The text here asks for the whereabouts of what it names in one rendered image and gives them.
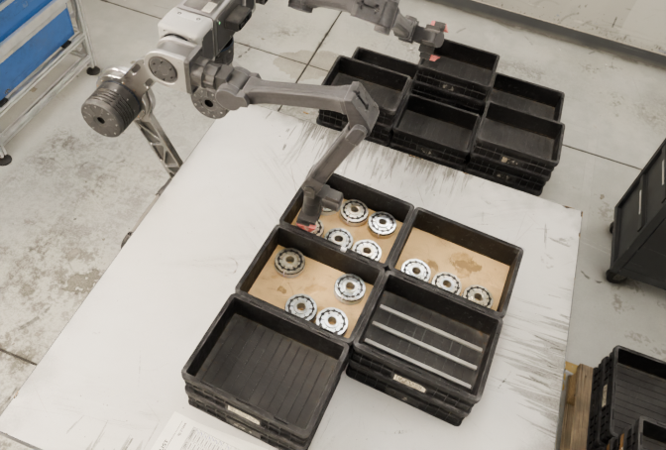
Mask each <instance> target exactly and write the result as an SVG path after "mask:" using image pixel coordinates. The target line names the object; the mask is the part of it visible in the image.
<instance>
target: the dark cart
mask: <svg viewBox="0 0 666 450"><path fill-rule="evenodd" d="M610 232H611V233H612V241H611V255H610V269H609V270H607V272H606V276H607V280H608V281H609V282H612V283H622V282H625V281H626V280H627V278H630V279H633V280H636V281H641V282H644V283H647V284H650V285H653V286H656V287H659V288H662V289H664V290H666V138H665V140H664V141H663V142H662V144H661V145H660V146H659V148H658V149H657V151H656V152H655V153H654V155H653V156H652V157H651V159H650V160H649V161H648V163H647V164H646V165H645V167H644V168H643V170H642V171H641V172H640V174H639V175H638V176H637V178H636V179H635V180H634V182H633V183H632V185H631V186H630V187H629V189H628V190H627V191H626V193H625V194H624V195H623V197H622V198H621V199H620V201H619V202H618V204H617V205H616V206H615V208H614V216H613V222H612V223H611V224H610Z"/></svg>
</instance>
